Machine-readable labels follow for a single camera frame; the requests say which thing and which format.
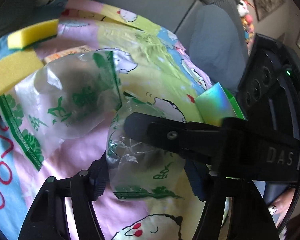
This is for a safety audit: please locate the clear green-printed plastic bag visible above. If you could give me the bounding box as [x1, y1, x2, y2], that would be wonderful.
[0, 49, 122, 170]

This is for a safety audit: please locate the orange tree tissue pack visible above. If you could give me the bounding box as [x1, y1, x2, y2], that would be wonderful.
[43, 45, 93, 63]

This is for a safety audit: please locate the large yellow sponge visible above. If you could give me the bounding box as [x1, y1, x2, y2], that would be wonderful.
[0, 49, 43, 95]

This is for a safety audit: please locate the yellow green sponge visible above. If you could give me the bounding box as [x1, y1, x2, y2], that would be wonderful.
[7, 19, 59, 49]

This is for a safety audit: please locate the person's hand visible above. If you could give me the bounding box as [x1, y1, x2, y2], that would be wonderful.
[268, 189, 295, 228]

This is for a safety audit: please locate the green storage box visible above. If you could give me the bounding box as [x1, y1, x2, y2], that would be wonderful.
[194, 83, 245, 127]

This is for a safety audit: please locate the colourful cartoon bed sheet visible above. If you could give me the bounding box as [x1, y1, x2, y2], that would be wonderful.
[0, 0, 212, 239]

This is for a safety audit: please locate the grey throw pillow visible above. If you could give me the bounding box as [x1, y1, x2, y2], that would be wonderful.
[190, 4, 248, 94]

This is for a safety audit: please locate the colourful plush toy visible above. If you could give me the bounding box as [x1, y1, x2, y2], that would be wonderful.
[237, 0, 255, 50]

